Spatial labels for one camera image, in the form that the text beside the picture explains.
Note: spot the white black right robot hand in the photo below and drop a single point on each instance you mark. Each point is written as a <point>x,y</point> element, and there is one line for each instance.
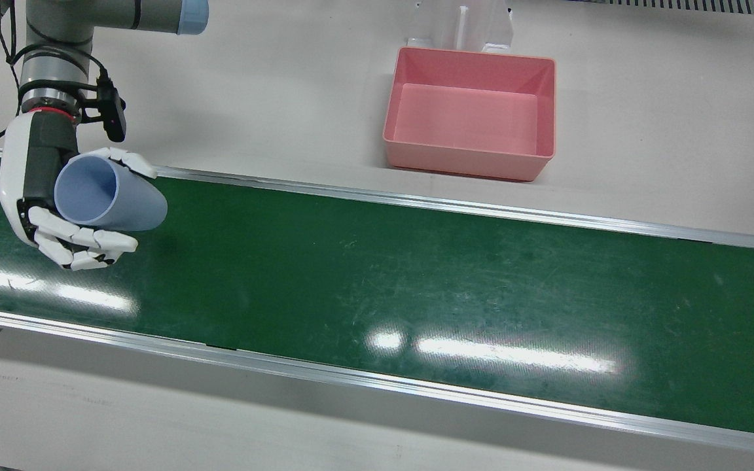
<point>36,170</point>

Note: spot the light blue plastic cup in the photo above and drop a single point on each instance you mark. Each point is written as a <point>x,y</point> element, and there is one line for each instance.
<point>128,203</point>

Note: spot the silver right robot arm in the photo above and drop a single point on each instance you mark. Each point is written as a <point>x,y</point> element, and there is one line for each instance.
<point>56,39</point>

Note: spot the pink plastic box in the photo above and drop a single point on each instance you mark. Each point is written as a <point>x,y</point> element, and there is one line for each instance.
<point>468,118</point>

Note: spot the green conveyor belt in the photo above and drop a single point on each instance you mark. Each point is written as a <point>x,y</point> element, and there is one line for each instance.
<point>482,281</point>
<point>377,383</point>

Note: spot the white column stand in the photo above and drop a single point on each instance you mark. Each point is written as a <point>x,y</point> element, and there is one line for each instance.
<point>482,26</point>

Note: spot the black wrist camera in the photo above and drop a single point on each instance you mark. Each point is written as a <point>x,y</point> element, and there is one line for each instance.
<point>114,118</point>

